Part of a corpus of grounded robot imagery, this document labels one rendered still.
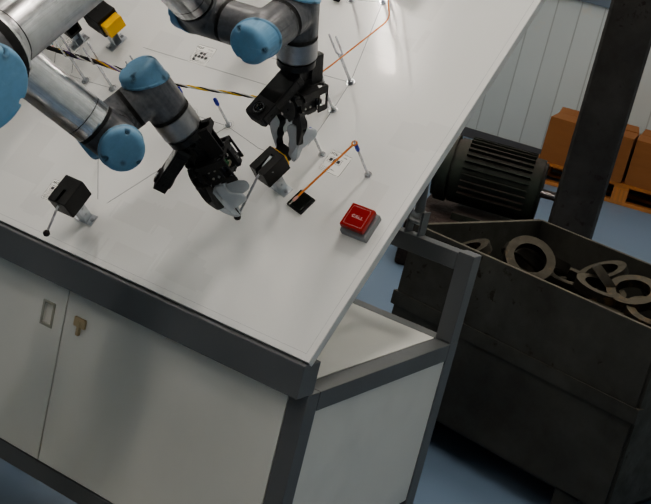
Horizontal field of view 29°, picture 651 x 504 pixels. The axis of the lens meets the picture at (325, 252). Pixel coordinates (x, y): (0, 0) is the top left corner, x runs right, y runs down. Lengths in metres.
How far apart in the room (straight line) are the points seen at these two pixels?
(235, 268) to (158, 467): 0.43
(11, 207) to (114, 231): 0.26
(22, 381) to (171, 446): 0.40
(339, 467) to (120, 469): 0.44
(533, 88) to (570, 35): 0.54
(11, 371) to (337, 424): 0.73
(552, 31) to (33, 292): 8.62
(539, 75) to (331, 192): 8.63
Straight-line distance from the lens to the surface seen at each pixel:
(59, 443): 2.66
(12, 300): 2.69
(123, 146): 2.03
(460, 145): 6.60
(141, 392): 2.48
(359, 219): 2.28
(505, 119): 11.03
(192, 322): 2.32
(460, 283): 2.69
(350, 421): 2.44
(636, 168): 9.74
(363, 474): 2.60
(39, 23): 1.62
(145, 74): 2.16
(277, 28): 2.11
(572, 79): 10.89
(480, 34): 2.54
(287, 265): 2.31
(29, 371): 2.68
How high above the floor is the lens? 1.63
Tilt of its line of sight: 15 degrees down
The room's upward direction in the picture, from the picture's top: 14 degrees clockwise
